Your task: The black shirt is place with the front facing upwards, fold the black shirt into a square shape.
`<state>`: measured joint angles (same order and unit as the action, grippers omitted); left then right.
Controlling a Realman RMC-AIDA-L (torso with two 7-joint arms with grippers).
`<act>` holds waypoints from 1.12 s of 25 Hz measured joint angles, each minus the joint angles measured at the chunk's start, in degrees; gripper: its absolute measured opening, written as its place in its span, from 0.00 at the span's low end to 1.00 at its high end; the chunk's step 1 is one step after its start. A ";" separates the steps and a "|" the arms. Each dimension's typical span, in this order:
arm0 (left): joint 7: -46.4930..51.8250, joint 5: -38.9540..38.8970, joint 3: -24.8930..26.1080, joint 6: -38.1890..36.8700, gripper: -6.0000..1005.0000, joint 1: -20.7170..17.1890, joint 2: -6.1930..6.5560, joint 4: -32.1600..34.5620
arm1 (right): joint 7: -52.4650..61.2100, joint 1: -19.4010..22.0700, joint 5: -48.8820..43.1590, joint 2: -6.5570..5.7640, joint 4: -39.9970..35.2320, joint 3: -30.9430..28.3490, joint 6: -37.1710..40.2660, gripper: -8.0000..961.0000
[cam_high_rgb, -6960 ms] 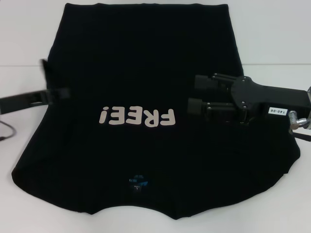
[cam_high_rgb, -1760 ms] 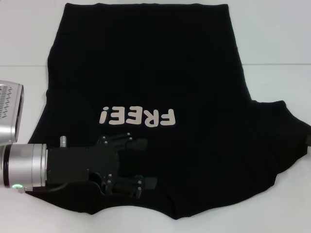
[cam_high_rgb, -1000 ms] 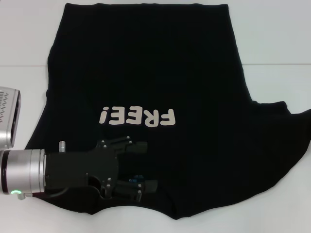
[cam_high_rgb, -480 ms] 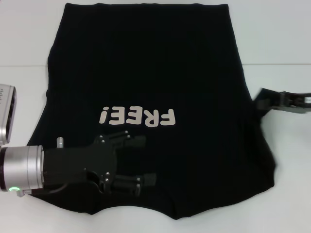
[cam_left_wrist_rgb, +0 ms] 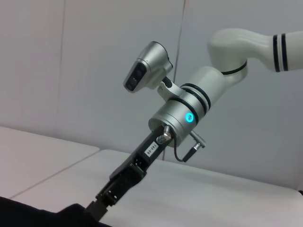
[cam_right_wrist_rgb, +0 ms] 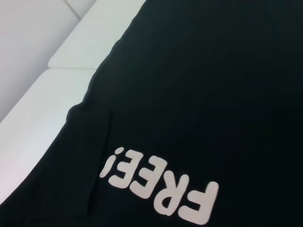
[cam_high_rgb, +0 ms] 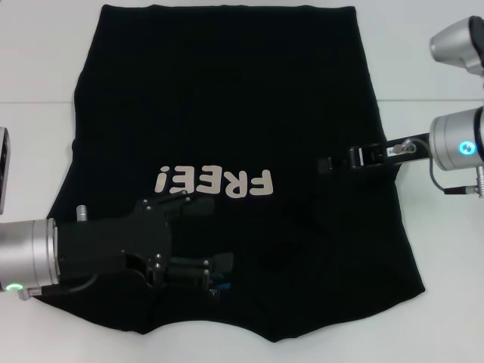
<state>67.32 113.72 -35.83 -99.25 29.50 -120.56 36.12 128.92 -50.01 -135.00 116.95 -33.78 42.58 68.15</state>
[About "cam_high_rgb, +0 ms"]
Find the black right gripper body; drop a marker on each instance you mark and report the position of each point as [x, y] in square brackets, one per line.
[421, 149]

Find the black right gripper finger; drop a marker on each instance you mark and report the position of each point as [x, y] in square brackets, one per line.
[363, 157]

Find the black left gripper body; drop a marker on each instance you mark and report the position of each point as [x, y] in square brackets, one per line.
[113, 242]

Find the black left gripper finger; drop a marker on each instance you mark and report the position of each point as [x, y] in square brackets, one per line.
[196, 206]
[223, 264]

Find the black shirt with FREE print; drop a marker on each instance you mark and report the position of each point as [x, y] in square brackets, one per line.
[227, 113]

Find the silver left wrist connector post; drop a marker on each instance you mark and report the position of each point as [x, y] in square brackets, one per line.
[81, 212]

